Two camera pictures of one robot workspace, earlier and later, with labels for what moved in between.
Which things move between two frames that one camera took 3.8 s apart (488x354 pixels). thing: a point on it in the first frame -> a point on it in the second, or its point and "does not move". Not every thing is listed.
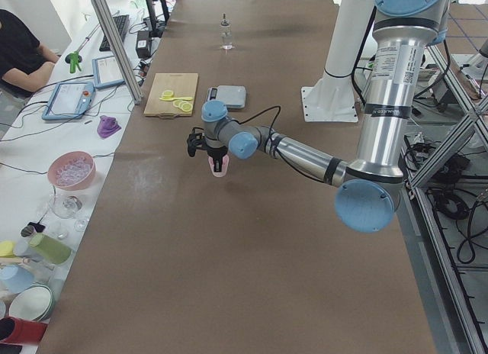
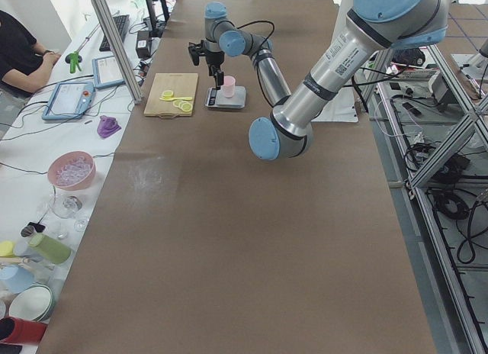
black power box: x=144 y=43 does not move
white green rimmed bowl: x=33 y=302 does not move
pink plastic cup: x=225 y=164 -> x=229 y=86
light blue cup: x=14 y=279 does not move
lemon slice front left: x=167 y=94 does not move
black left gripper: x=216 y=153 -> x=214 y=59
